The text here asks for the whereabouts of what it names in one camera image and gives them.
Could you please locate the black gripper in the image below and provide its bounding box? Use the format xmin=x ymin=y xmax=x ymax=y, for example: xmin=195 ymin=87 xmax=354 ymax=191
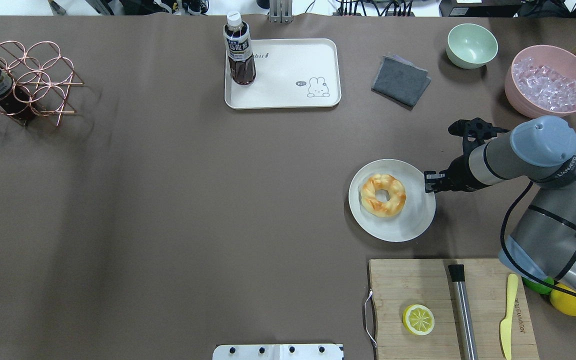
xmin=423 ymin=118 xmax=509 ymax=194

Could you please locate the white round plate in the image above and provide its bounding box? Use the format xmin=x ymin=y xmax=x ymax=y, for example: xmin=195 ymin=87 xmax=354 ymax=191
xmin=348 ymin=159 xmax=436 ymax=242

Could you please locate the glazed twisted donut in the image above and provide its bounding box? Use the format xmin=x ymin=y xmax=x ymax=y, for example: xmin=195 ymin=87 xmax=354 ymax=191
xmin=359 ymin=173 xmax=407 ymax=218

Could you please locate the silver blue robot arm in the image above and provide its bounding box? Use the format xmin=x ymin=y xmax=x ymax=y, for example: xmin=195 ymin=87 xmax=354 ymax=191
xmin=423 ymin=115 xmax=576 ymax=297

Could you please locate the cream rectangular tray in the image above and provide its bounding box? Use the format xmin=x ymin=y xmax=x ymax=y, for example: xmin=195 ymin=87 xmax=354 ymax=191
xmin=224 ymin=38 xmax=342 ymax=110

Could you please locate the dark tea bottle on tray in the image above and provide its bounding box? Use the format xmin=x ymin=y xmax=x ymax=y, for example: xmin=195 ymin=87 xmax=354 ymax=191
xmin=223 ymin=10 xmax=256 ymax=85

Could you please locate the grey folded cloth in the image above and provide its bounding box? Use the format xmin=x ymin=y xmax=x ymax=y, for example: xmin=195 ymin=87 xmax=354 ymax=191
xmin=371 ymin=55 xmax=432 ymax=108

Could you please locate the bamboo cutting board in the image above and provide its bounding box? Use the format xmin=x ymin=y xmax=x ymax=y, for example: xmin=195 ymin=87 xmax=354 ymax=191
xmin=368 ymin=258 xmax=540 ymax=360

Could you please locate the mint green bowl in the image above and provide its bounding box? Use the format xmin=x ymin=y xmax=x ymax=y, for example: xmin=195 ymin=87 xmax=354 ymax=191
xmin=445 ymin=23 xmax=499 ymax=69

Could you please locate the lemon half slice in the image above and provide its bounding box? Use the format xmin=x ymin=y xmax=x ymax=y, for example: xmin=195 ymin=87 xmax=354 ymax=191
xmin=402 ymin=304 xmax=435 ymax=336

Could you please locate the pink bowl of ice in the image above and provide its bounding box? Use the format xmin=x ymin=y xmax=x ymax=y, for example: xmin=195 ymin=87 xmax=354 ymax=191
xmin=504 ymin=45 xmax=576 ymax=119

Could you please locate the green lime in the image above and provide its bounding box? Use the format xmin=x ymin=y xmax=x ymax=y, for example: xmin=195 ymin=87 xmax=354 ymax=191
xmin=521 ymin=276 xmax=553 ymax=296

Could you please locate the steel muddler black tip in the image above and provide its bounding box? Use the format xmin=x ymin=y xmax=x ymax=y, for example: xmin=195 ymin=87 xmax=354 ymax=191
xmin=447 ymin=263 xmax=479 ymax=360

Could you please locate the yellow plastic knife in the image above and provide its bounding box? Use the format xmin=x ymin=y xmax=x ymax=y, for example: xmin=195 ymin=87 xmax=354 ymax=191
xmin=499 ymin=273 xmax=519 ymax=360

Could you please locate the yellow lemon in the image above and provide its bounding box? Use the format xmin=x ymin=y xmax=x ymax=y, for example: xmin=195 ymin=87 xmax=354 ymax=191
xmin=549 ymin=283 xmax=576 ymax=317

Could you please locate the aluminium frame post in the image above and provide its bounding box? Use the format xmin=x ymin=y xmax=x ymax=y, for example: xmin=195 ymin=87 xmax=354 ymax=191
xmin=268 ymin=0 xmax=293 ymax=24

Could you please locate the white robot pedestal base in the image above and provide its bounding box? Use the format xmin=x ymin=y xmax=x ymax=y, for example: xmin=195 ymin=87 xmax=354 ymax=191
xmin=212 ymin=342 xmax=345 ymax=360

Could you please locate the copper wire bottle rack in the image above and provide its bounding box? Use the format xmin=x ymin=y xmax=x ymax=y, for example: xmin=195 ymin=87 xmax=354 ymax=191
xmin=0 ymin=39 xmax=85 ymax=128

